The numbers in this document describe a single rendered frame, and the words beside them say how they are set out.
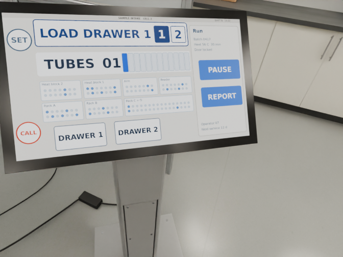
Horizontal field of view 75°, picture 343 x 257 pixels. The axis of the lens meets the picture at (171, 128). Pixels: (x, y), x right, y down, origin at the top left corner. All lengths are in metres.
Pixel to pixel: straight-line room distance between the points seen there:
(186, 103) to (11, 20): 0.36
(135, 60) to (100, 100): 0.11
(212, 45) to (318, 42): 1.97
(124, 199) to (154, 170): 0.16
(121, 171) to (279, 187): 1.40
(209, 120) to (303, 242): 1.30
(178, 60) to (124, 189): 0.43
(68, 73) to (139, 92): 0.14
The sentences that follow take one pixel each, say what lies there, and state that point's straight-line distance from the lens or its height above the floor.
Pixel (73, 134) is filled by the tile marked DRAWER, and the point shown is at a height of 1.01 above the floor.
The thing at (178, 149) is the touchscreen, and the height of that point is 0.97.
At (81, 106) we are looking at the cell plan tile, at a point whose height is 1.05.
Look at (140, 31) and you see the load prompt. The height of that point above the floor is 1.16.
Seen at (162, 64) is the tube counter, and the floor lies 1.11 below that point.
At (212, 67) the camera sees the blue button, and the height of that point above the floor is 1.10.
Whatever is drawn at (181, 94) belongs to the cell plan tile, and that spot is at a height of 1.06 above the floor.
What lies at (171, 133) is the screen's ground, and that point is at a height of 1.00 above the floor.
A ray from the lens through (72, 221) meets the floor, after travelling 1.54.
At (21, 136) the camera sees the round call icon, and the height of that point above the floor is 1.01.
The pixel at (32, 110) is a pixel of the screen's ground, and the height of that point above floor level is 1.05.
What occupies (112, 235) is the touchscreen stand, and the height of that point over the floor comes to 0.04.
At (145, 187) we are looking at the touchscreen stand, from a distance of 0.74.
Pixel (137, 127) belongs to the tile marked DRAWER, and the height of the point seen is 1.01.
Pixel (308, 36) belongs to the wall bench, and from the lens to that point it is 2.44.
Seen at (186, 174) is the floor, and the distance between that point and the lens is 1.70.
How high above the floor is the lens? 1.31
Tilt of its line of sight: 39 degrees down
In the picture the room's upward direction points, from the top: 6 degrees clockwise
